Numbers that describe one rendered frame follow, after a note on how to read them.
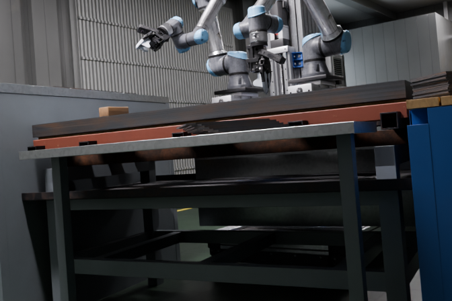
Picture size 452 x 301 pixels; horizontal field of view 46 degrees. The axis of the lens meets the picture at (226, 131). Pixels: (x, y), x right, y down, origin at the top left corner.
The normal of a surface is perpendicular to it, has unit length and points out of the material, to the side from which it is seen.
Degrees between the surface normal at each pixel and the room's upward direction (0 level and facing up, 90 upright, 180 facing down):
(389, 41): 90
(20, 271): 90
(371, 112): 90
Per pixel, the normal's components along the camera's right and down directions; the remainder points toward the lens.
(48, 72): 0.80, -0.08
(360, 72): -0.59, 0.02
